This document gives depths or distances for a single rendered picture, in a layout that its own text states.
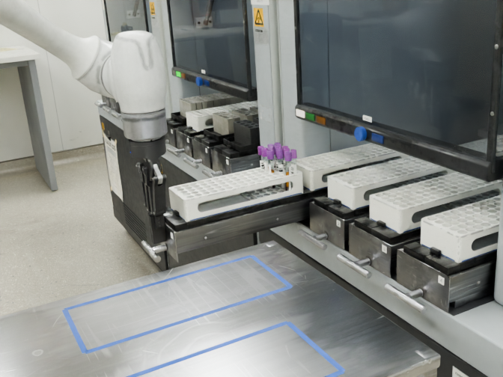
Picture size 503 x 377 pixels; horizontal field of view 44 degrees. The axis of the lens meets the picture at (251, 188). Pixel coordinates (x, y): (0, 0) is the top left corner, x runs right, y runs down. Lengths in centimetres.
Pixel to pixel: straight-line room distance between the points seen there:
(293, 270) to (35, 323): 43
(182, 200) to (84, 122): 362
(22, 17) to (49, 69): 358
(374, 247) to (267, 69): 64
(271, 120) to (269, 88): 9
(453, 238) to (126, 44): 70
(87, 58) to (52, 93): 349
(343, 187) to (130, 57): 52
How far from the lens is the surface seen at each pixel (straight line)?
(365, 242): 127
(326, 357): 87
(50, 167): 425
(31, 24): 126
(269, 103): 170
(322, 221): 139
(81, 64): 136
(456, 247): 113
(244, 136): 184
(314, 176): 146
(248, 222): 138
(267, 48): 167
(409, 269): 118
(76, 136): 493
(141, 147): 128
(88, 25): 485
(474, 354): 113
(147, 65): 124
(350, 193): 134
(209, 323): 96
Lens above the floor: 132
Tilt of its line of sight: 20 degrees down
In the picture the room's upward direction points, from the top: 4 degrees counter-clockwise
